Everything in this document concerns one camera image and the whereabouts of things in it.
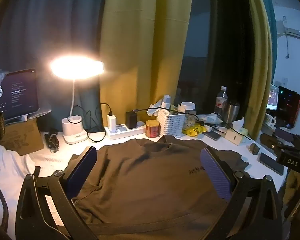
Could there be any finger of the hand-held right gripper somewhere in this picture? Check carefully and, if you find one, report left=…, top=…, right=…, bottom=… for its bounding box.
left=259, top=132, right=297, bottom=155
left=274, top=127, right=300, bottom=148

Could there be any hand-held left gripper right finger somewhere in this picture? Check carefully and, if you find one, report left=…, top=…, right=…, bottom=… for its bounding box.
left=200, top=146, right=283, bottom=240

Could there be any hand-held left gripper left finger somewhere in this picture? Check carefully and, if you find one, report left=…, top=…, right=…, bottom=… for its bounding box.
left=15, top=145, right=98, bottom=240

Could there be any dark grey t-shirt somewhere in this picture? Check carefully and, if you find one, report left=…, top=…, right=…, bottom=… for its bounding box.
left=65, top=134, right=250, bottom=240

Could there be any dark smartphone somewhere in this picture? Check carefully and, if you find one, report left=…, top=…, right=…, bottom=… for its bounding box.
left=257, top=152, right=286, bottom=176
left=202, top=129, right=222, bottom=141

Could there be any white mug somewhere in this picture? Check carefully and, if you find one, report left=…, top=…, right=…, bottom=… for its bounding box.
left=264, top=114, right=276, bottom=127

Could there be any black computer case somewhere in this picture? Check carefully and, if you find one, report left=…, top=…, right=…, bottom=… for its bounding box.
left=278, top=86, right=300, bottom=130

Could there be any yellow tissue pack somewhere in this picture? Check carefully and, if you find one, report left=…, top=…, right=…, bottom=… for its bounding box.
left=229, top=117, right=249, bottom=142

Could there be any computer monitor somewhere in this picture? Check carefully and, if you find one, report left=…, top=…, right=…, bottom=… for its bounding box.
left=266, top=84, right=280, bottom=111

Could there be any small white box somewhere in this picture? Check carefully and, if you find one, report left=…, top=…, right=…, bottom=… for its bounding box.
left=225, top=128, right=243, bottom=146

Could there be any white desk lamp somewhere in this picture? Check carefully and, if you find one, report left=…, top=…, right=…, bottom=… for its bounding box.
left=50, top=56, right=105, bottom=145

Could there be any yellow snack bag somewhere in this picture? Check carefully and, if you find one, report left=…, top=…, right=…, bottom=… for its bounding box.
left=182, top=124, right=208, bottom=138

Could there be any steel tumbler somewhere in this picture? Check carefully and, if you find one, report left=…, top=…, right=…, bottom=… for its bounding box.
left=225, top=101, right=240, bottom=124

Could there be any pale printed pouch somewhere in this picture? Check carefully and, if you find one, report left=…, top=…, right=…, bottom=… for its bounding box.
left=196, top=114, right=224, bottom=124

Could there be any white charger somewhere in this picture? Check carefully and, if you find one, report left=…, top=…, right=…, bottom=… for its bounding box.
left=107, top=114, right=117, bottom=132

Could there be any white power strip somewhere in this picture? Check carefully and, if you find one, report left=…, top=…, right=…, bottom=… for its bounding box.
left=104, top=121, right=147, bottom=140

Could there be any clear plastic water bottle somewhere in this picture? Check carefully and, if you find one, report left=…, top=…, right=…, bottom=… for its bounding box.
left=214, top=86, right=228, bottom=117

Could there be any white perforated basket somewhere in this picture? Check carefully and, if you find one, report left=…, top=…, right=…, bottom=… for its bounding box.
left=156, top=109, right=186, bottom=138

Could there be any brown cardboard box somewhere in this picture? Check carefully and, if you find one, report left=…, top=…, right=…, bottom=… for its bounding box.
left=0, top=119, right=45, bottom=157

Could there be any yellow curtain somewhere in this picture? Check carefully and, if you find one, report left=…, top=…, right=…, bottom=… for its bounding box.
left=100, top=0, right=194, bottom=137
left=242, top=0, right=273, bottom=135

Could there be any clear tablet stand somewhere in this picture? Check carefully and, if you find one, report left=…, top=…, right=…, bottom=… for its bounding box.
left=4, top=107, right=52, bottom=126

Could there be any black charger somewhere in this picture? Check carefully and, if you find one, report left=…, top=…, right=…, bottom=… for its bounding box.
left=126, top=111, right=137, bottom=130

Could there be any clear jar with white lid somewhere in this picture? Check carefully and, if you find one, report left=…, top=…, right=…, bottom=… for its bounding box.
left=180, top=102, right=197, bottom=128

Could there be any red can with gold lid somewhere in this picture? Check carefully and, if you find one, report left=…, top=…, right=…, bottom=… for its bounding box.
left=145, top=120, right=161, bottom=138

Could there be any white bottle with blue cap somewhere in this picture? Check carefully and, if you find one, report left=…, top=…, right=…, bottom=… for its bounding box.
left=161, top=94, right=172, bottom=110

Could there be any crumpled white tissue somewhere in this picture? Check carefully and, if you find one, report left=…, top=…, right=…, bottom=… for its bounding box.
left=146, top=99, right=165, bottom=117

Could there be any tablet with dark screen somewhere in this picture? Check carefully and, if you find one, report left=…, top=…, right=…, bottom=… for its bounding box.
left=0, top=69, right=39, bottom=120

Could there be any white air conditioner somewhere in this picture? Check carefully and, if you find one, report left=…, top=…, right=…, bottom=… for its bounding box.
left=277, top=26, right=300, bottom=42

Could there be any dark window pane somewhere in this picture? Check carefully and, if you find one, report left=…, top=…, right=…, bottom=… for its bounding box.
left=177, top=0, right=254, bottom=120

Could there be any teal curtain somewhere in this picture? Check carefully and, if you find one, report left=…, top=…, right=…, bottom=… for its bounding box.
left=255, top=0, right=277, bottom=80
left=0, top=0, right=109, bottom=133

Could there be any black cable bundle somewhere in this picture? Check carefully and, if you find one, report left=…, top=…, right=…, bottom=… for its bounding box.
left=44, top=127, right=60, bottom=153

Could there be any black lamp cable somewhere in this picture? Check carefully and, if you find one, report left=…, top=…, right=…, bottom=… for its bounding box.
left=72, top=102, right=113, bottom=143

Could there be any long black cable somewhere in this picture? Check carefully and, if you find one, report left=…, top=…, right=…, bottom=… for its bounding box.
left=132, top=107, right=252, bottom=140

